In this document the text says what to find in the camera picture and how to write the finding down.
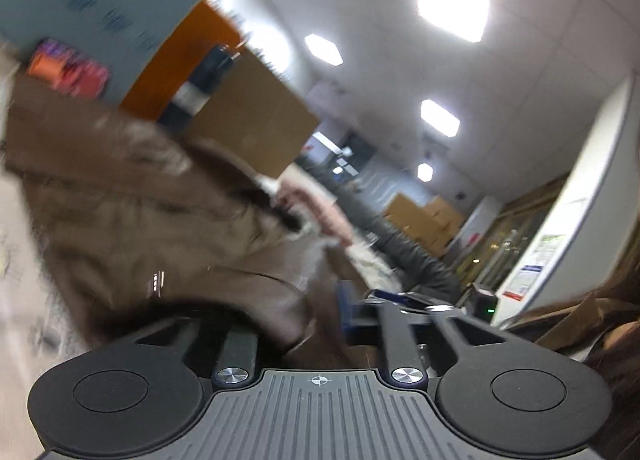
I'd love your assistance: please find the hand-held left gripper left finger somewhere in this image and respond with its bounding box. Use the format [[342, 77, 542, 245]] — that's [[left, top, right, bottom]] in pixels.
[[134, 315, 261, 387]]

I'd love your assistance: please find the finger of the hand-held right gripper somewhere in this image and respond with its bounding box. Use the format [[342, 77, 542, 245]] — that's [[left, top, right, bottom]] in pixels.
[[362, 289, 437, 313]]

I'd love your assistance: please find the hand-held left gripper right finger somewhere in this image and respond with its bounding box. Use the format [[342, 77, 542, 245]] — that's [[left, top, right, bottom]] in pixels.
[[337, 280, 507, 387]]

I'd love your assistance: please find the brown leather jacket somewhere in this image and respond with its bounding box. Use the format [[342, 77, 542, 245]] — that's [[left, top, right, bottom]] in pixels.
[[2, 105, 346, 356]]

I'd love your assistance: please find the white cloth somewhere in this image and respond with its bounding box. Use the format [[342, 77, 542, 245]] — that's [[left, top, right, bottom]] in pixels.
[[345, 235, 405, 292]]

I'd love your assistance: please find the brown cardboard box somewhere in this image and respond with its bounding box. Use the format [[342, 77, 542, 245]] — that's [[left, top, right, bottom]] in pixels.
[[383, 192, 432, 241], [425, 196, 467, 258]]

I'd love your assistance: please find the black device with green light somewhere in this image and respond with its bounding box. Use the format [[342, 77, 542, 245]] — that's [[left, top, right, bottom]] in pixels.
[[472, 285, 501, 327]]

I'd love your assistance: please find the pink cloth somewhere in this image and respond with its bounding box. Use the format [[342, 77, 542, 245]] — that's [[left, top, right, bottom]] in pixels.
[[276, 174, 354, 249]]

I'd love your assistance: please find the wooden framed glass door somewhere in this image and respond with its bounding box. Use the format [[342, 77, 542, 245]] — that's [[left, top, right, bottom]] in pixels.
[[450, 172, 571, 302]]

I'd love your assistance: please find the flat brown cardboard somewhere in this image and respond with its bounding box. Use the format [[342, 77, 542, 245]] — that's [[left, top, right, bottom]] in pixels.
[[502, 285, 628, 363]]

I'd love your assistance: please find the large cardboard box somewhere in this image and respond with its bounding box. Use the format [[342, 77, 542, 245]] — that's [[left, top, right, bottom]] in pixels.
[[186, 46, 321, 182]]

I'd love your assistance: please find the dark blue white object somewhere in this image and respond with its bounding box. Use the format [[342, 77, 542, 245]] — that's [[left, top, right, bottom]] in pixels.
[[159, 42, 241, 133]]

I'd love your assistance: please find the orange board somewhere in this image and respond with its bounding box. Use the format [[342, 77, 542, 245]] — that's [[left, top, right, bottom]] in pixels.
[[120, 0, 247, 123]]

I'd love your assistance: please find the small wall notice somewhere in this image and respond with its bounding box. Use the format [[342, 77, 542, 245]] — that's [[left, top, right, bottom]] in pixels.
[[501, 234, 567, 302]]

